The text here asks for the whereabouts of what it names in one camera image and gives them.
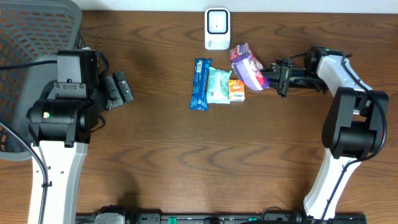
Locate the small orange box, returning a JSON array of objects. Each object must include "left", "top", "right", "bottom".
[{"left": 228, "top": 80, "right": 245, "bottom": 102}]

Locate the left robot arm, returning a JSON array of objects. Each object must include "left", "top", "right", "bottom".
[{"left": 27, "top": 71, "right": 134, "bottom": 223}]

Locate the teal wet wipes packet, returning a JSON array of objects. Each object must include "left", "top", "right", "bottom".
[{"left": 206, "top": 67, "right": 232, "bottom": 104}]

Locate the red purple snack packet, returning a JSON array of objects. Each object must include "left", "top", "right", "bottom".
[{"left": 229, "top": 43, "right": 269, "bottom": 91}]

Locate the left black cable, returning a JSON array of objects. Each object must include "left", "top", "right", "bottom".
[{"left": 0, "top": 59, "right": 58, "bottom": 224}]

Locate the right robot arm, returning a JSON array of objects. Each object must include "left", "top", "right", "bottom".
[{"left": 261, "top": 46, "right": 389, "bottom": 223}]

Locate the blue Oreo cookie packet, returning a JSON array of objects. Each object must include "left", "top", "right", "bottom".
[{"left": 190, "top": 58, "right": 212, "bottom": 111}]

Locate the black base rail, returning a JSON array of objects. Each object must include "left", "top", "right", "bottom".
[{"left": 75, "top": 212, "right": 368, "bottom": 224}]

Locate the grey plastic mesh basket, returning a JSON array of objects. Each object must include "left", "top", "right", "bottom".
[{"left": 0, "top": 0, "right": 88, "bottom": 162}]

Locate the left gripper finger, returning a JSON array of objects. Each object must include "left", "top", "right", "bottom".
[
  {"left": 113, "top": 71, "right": 134, "bottom": 103},
  {"left": 104, "top": 75, "right": 123, "bottom": 109}
]

